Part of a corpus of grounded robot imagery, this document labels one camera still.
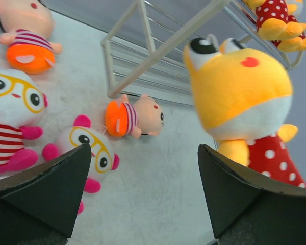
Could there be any peach doll plush by shelf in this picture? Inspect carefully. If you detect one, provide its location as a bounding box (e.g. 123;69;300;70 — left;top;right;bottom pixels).
105;94;164;139

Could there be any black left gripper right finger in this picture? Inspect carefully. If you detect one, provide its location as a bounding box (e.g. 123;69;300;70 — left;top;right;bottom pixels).
198;144;306;245

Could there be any pink panda plush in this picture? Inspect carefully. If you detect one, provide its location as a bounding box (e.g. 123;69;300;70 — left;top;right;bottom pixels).
41;114;120;216
0;68;48;174

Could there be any pink panda plush front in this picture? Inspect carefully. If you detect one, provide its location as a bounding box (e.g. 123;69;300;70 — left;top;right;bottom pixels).
41;114;120;216

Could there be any cream metal-rod shelf rack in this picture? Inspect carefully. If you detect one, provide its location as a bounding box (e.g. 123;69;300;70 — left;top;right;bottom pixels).
100;1;303;107

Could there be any pink panda plush middle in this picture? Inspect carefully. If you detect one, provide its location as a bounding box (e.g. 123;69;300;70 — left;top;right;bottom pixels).
0;68;48;174

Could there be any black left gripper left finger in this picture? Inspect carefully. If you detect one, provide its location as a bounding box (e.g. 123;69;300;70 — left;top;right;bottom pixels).
0;143;91;244

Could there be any peach doll plush back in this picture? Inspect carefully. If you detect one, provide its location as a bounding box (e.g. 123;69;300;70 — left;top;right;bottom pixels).
0;0;63;75

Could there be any yellow plush red dotted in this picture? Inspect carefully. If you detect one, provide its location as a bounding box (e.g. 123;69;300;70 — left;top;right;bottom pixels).
183;36;306;188
273;1;306;53
244;0;306;41

